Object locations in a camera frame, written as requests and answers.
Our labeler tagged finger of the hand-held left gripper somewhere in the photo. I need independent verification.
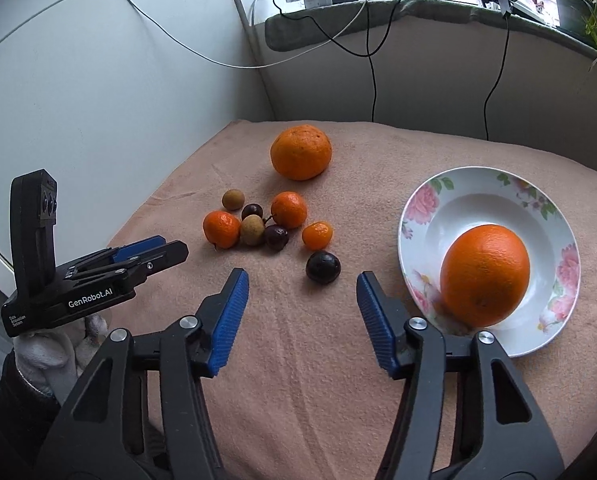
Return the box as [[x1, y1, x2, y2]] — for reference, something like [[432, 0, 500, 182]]
[[107, 235, 168, 262], [64, 240, 189, 286]]

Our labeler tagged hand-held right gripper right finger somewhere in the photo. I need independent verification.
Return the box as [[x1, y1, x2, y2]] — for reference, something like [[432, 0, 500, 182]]
[[356, 270, 565, 480]]

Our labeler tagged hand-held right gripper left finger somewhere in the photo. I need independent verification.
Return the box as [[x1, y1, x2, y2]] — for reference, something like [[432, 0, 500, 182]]
[[36, 267, 250, 480]]

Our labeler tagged small mandarin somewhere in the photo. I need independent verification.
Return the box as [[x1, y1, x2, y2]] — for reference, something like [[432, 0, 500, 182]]
[[271, 191, 308, 229], [203, 211, 241, 249]]

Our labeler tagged dark purple plum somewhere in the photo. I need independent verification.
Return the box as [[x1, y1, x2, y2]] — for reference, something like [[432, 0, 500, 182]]
[[306, 251, 342, 285]]

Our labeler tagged orange kumquat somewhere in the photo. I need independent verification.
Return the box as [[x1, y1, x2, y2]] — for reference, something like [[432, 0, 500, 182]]
[[302, 221, 334, 251]]

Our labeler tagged white floral plate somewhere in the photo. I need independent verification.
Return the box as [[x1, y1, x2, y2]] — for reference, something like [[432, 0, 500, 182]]
[[397, 166, 582, 358]]

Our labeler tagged large bumpy tangerine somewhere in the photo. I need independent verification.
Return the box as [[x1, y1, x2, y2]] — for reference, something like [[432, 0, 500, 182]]
[[271, 125, 333, 181]]

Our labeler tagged person's left forearm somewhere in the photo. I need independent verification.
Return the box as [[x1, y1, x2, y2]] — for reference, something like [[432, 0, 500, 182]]
[[0, 350, 64, 466]]

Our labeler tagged person's left hand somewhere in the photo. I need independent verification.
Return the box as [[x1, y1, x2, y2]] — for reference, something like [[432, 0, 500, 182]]
[[16, 312, 109, 403]]

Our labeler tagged peach fleece blanket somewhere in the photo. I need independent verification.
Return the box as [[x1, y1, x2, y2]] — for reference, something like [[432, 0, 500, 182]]
[[98, 119, 597, 480]]

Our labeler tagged large smooth orange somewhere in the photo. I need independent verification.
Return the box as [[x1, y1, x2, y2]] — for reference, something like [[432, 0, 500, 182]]
[[439, 225, 531, 328]]

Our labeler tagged grey windowsill mat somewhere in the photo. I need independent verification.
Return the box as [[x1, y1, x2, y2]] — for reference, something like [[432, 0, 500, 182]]
[[264, 0, 597, 56]]

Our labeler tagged potted green plant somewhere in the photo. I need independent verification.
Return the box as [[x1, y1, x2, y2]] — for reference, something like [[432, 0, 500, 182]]
[[526, 0, 597, 96]]

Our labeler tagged long white cable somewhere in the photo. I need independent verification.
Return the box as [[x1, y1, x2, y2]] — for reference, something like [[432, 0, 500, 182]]
[[106, 0, 374, 68]]

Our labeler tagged black cable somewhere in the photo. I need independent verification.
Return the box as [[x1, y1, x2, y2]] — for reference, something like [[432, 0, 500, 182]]
[[483, 7, 512, 142], [272, 0, 409, 123]]

